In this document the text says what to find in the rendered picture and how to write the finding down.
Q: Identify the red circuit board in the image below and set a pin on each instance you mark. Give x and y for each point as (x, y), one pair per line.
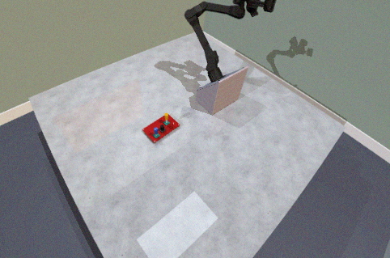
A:
(160, 127)

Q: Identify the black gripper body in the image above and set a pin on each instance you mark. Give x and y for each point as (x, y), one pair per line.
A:
(253, 4)

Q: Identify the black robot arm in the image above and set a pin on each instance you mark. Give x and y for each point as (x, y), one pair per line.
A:
(192, 15)

